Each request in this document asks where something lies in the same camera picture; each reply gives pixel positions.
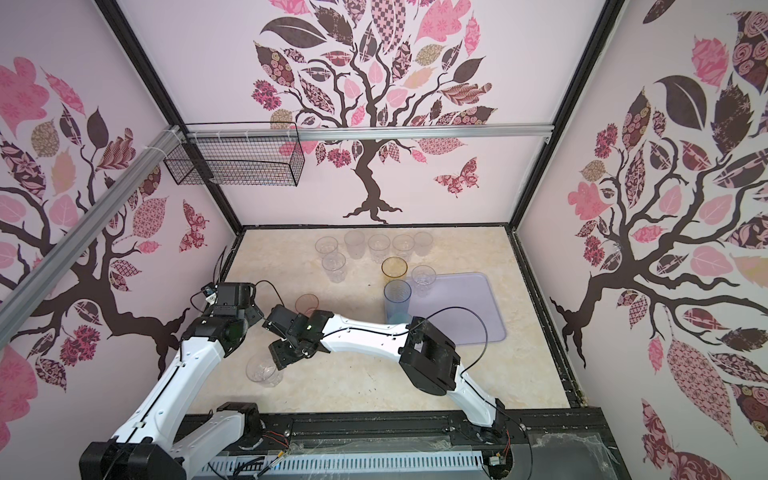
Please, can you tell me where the pink plastic cup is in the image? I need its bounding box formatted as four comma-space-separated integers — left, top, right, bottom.
294, 293, 320, 317

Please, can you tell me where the clear glass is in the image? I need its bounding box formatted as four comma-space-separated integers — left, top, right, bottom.
411, 265, 436, 297
245, 354, 283, 388

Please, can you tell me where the blue ribbed plastic cup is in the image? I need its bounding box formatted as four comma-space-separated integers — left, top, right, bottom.
383, 279, 412, 324

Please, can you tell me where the amber plastic cup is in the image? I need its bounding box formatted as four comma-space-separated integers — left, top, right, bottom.
381, 256, 409, 281

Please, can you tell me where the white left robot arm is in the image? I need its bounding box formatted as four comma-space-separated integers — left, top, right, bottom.
79, 283, 264, 479

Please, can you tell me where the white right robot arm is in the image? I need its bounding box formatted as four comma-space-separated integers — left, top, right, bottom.
263, 305, 506, 439

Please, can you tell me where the lilac plastic tray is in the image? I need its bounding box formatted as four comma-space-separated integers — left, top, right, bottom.
407, 273, 507, 345

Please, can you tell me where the clear cup second row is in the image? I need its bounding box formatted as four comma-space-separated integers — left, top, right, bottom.
322, 251, 347, 283

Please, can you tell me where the clear cup back row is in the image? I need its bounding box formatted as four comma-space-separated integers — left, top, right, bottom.
314, 236, 339, 258
344, 230, 367, 260

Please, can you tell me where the clear faceted glass tumbler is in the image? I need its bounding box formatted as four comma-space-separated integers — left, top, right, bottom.
368, 234, 391, 264

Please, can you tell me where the frosted dimpled clear cup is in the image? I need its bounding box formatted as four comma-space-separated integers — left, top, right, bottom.
413, 231, 434, 257

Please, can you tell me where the black wire mesh basket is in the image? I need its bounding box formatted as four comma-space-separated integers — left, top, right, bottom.
164, 120, 305, 187

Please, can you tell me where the white perforated cable duct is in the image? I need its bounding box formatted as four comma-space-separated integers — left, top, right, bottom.
196, 451, 487, 479

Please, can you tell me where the aluminium rail back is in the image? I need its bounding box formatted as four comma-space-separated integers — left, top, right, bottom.
186, 123, 554, 141

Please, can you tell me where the aluminium rail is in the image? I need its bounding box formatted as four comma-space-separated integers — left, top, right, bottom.
1, 125, 183, 346
186, 123, 554, 141

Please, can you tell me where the aluminium rail left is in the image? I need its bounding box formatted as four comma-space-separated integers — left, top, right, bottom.
1, 125, 183, 346

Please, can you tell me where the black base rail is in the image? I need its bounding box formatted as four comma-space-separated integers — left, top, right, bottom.
179, 409, 607, 448

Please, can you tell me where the black left corner post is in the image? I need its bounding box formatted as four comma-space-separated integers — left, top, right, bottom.
94, 0, 244, 235

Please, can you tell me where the black corner frame post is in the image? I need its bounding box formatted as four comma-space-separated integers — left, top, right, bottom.
507, 0, 625, 231

